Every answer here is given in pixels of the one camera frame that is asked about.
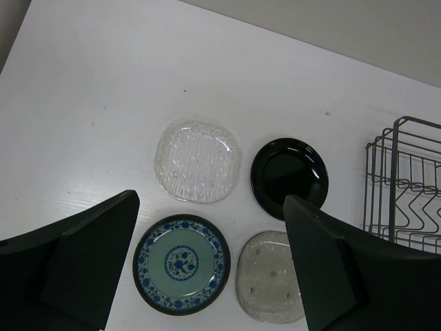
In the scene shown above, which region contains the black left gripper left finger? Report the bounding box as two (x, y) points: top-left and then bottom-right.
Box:
(1, 190), (140, 330)

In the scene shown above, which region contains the black glossy round plate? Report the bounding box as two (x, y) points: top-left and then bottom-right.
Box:
(250, 137), (329, 221)

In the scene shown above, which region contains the smoky grey glass plate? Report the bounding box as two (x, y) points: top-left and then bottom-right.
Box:
(235, 230), (305, 324)

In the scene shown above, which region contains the clear textured glass plate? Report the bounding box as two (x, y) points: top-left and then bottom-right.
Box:
(154, 119), (242, 204)

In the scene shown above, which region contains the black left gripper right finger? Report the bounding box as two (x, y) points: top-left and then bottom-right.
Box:
(283, 196), (440, 330)

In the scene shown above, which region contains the blue floral ceramic plate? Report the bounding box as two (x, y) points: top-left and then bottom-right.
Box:
(132, 214), (231, 316)

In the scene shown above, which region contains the grey wire dish rack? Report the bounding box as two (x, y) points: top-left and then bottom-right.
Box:
(362, 116), (440, 254)

